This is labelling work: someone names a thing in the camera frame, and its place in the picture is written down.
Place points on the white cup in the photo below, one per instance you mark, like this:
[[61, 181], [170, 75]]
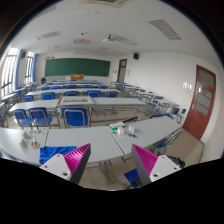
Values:
[[131, 129]]

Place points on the blue chair far left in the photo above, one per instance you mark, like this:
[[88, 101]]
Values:
[[22, 118]]

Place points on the blue towel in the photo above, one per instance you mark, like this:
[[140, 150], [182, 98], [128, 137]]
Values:
[[47, 152]]

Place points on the blue chair under table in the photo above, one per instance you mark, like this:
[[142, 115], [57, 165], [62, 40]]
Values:
[[133, 178]]

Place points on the wooden lectern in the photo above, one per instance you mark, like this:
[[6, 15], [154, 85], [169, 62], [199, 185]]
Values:
[[77, 76]]

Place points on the green chalkboard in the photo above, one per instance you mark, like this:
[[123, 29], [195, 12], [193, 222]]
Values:
[[68, 66]]

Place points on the blue chair front left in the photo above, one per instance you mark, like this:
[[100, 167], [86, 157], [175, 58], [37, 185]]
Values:
[[40, 117]]

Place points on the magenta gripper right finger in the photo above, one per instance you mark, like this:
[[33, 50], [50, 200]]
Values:
[[151, 167]]

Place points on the blue chair front centre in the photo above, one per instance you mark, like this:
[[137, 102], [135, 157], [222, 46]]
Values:
[[76, 117]]

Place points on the red-brown door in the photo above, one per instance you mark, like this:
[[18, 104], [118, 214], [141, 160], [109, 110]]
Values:
[[122, 70], [202, 103]]

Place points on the red-brown far door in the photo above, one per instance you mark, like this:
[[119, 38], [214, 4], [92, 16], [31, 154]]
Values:
[[122, 70]]

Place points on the black wall speaker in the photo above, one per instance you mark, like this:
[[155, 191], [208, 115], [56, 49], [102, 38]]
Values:
[[135, 56]]

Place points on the red-brown near door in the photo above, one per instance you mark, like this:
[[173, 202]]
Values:
[[202, 103]]

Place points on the brass bell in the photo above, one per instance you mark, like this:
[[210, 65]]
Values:
[[34, 143]]

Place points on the white green box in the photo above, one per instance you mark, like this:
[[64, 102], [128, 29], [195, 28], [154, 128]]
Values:
[[116, 125]]

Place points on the grey desk second row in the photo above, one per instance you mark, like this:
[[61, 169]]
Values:
[[99, 102]]

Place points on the blue chair right of table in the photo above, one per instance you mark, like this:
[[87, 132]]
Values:
[[161, 146]]

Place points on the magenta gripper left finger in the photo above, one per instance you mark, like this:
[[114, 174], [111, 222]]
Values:
[[69, 166]]

